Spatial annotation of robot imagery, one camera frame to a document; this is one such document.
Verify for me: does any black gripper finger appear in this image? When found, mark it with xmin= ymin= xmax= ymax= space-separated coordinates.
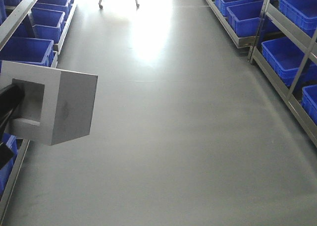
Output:
xmin=0 ymin=142 xmax=14 ymax=169
xmin=0 ymin=84 xmax=25 ymax=127

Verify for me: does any gray square foam base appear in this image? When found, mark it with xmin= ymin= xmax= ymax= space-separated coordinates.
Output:
xmin=0 ymin=61 xmax=98 ymax=146

